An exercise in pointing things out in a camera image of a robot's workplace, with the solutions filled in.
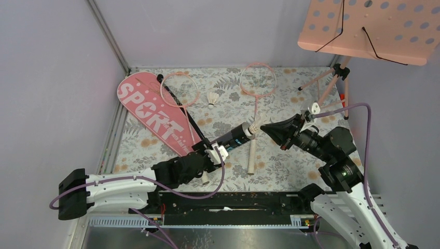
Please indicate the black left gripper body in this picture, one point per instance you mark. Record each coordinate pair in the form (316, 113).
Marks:
(209, 165)

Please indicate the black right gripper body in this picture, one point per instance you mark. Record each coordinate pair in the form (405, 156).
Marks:
(293, 134)

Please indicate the black shuttlecock tube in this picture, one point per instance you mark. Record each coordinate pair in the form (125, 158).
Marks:
(236, 137)

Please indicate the white shuttlecock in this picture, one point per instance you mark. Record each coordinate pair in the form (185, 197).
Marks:
(212, 98)
(254, 127)

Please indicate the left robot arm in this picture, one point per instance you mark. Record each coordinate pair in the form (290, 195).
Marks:
(80, 193)

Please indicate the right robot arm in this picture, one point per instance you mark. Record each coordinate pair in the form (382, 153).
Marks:
(367, 226)

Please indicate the pink badminton racket left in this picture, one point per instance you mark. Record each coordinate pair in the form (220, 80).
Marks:
(181, 91)

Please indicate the pink badminton racket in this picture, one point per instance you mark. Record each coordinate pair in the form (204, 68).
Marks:
(259, 81)
(181, 91)

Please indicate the pink badminton racket right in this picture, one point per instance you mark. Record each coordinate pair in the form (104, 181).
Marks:
(259, 81)

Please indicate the floral patterned table mat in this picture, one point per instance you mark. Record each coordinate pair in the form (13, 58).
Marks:
(275, 169)

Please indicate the pink sport racket bag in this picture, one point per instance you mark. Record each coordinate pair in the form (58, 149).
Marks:
(142, 95)

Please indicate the pink perforated music stand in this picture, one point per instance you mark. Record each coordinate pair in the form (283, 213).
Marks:
(398, 32)

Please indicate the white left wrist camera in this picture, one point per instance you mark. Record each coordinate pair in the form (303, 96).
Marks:
(218, 154)

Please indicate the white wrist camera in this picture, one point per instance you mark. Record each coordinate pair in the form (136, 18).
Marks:
(308, 111)
(218, 154)

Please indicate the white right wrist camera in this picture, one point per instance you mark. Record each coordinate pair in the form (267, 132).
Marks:
(308, 111)

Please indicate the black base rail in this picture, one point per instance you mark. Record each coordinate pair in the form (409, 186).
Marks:
(230, 210)

